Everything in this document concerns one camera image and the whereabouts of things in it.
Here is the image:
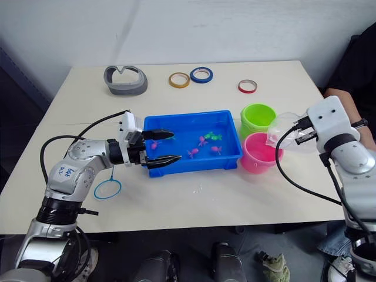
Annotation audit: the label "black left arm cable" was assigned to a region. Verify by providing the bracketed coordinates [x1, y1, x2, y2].
[40, 110, 132, 184]

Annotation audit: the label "red tape roll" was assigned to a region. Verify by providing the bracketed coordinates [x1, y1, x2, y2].
[237, 79, 259, 94]

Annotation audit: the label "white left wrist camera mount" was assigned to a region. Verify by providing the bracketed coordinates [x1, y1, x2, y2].
[116, 110, 146, 167]

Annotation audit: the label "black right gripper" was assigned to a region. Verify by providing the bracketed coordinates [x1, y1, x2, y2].
[294, 130, 318, 146]

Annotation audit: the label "person's black shirt torso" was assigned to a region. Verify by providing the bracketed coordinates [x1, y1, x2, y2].
[324, 23, 376, 118]

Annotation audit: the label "person's blue jeans leg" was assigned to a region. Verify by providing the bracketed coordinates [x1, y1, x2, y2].
[316, 221, 353, 259]

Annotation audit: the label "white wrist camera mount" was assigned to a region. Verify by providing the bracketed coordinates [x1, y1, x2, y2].
[116, 110, 146, 167]
[306, 96, 361, 154]

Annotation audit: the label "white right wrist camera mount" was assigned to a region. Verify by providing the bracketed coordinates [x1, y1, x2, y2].
[306, 96, 361, 154]

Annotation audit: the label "black wristwatch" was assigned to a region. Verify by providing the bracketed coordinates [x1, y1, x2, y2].
[351, 117, 369, 129]

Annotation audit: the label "blue hoop fish net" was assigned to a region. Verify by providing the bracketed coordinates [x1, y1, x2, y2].
[93, 164, 123, 202]

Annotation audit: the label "clear plastic cup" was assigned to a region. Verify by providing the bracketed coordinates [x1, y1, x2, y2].
[265, 111, 317, 153]

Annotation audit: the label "green plastic bucket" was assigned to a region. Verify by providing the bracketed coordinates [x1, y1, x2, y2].
[240, 103, 278, 140]

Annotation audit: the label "blue tape roll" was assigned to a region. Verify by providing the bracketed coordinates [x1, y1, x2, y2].
[190, 66, 214, 85]

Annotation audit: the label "dark rounded shape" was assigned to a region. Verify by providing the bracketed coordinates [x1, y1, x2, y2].
[213, 242, 250, 282]
[137, 249, 180, 282]

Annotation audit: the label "blue plastic tub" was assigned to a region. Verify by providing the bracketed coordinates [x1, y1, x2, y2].
[143, 110, 244, 179]

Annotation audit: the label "pink plastic bucket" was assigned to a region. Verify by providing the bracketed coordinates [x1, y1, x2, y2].
[240, 132, 285, 174]

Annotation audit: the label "yellow tape roll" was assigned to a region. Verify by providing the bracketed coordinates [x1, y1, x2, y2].
[168, 72, 191, 89]

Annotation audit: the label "grey curved plastic band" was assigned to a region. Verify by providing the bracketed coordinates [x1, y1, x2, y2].
[103, 65, 149, 96]

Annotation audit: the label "white sneaker black laces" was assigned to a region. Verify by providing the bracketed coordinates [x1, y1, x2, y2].
[327, 254, 358, 282]

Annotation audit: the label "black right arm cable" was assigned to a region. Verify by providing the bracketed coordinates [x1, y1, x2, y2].
[274, 116, 344, 206]

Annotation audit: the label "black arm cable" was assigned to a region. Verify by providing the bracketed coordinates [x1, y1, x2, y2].
[40, 110, 132, 184]
[274, 116, 344, 206]

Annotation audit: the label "dark blue partition panel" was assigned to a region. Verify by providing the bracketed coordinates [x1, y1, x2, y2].
[0, 46, 51, 192]

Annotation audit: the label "olive camouflage cloth item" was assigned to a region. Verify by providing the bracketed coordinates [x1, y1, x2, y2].
[255, 251, 290, 282]

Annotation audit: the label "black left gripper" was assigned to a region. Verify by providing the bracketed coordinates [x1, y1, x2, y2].
[130, 128, 182, 170]

